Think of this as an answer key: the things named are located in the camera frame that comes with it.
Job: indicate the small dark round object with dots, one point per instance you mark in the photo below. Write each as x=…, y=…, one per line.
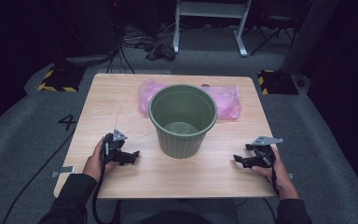
x=204, y=84

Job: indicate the white metal stand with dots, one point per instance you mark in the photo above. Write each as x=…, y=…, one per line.
x=211, y=9

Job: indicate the dark cloth bundle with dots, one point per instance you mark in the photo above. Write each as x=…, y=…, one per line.
x=161, y=52

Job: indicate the green plastic bin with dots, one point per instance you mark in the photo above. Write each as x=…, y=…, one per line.
x=180, y=146

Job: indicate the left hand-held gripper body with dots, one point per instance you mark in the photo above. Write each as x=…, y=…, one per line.
x=115, y=141

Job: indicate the round grey stand base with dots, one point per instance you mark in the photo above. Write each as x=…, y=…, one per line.
x=87, y=59

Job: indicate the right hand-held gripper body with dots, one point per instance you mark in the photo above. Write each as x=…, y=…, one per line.
x=265, y=152

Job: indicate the person's lap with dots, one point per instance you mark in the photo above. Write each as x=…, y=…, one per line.
x=180, y=211

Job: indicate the yellow black striped block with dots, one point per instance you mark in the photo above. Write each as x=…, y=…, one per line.
x=62, y=79
x=276, y=82

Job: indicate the black tripod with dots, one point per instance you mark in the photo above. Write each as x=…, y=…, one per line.
x=273, y=34

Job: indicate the grey curtain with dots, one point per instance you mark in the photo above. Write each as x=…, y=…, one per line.
x=310, y=31

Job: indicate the person's right hand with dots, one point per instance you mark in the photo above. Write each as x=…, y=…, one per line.
x=284, y=179

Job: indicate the pink plastic bag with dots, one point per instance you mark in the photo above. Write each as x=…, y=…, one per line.
x=227, y=99

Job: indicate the person's left hand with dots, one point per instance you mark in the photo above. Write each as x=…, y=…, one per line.
x=93, y=165

